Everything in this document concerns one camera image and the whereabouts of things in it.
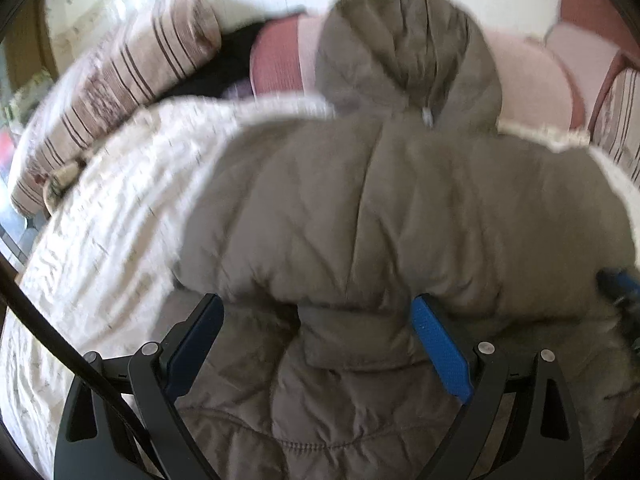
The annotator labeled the short pink quilted back cushion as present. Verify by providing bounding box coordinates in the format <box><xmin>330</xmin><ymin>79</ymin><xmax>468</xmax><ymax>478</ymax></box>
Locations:
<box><xmin>545</xmin><ymin>0</ymin><xmax>640</xmax><ymax>76</ymax></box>

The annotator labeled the olive hooded puffer jacket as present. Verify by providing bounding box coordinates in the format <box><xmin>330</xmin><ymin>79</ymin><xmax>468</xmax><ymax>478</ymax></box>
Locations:
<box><xmin>170</xmin><ymin>0</ymin><xmax>640</xmax><ymax>480</ymax></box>

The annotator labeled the white floral bed sheet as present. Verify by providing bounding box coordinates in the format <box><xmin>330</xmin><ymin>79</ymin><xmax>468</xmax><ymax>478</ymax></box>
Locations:
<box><xmin>0</xmin><ymin>92</ymin><xmax>636</xmax><ymax>480</ymax></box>

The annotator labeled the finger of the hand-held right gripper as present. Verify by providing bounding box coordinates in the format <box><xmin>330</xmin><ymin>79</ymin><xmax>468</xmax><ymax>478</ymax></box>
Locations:
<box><xmin>597</xmin><ymin>266</ymin><xmax>640</xmax><ymax>311</ymax></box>

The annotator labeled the striped floral seat cushion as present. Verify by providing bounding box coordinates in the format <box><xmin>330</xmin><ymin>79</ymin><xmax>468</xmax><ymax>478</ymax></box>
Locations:
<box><xmin>590</xmin><ymin>67</ymin><xmax>640</xmax><ymax>186</ymax></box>

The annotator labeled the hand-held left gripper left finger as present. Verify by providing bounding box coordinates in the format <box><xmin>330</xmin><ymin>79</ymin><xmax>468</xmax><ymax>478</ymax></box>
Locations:
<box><xmin>54</xmin><ymin>294</ymin><xmax>224</xmax><ymax>480</ymax></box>

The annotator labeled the striped floral bolster pillow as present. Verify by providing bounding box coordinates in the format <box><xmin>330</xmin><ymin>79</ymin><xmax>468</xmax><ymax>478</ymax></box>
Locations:
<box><xmin>10</xmin><ymin>0</ymin><xmax>222</xmax><ymax>218</ymax></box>

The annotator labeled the black cable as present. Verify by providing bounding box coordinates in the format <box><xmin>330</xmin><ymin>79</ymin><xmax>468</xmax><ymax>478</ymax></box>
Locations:
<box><xmin>0</xmin><ymin>265</ymin><xmax>166</xmax><ymax>480</ymax></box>

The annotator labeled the long pink quilted back cushion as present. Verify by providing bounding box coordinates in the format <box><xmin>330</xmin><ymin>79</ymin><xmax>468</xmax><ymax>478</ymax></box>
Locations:
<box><xmin>250</xmin><ymin>12</ymin><xmax>586</xmax><ymax>131</ymax></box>

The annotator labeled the black cloth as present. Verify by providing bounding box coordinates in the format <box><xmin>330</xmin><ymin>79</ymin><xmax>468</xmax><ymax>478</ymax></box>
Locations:
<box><xmin>170</xmin><ymin>7</ymin><xmax>308</xmax><ymax>106</ymax></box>

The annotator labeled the purple cloth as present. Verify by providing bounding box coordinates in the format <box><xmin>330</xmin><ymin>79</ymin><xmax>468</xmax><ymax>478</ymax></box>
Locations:
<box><xmin>222</xmin><ymin>80</ymin><xmax>256</xmax><ymax>102</ymax></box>

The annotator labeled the crumpled floral cloth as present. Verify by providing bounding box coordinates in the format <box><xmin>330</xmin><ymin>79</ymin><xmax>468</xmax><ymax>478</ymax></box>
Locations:
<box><xmin>42</xmin><ymin>157</ymin><xmax>88</xmax><ymax>208</ymax></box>

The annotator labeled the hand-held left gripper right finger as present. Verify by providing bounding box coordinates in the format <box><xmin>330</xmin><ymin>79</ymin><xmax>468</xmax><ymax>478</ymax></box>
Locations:
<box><xmin>411</xmin><ymin>294</ymin><xmax>585</xmax><ymax>480</ymax></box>

